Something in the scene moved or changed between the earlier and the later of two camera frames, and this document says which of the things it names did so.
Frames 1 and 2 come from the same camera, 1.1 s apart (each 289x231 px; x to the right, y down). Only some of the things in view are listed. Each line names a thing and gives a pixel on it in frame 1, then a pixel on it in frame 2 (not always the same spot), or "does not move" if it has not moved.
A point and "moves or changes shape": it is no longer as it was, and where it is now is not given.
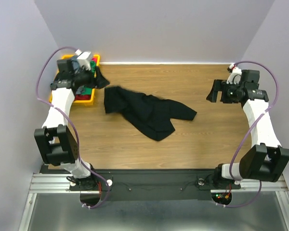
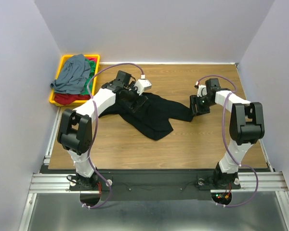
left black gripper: x=93 y=80 → x=134 y=105
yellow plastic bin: x=86 y=102 does not move
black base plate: x=155 y=185 does not move
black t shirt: x=151 y=114 moves or changes shape
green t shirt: x=88 y=91 does not move
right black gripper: x=220 y=85 → x=193 y=100
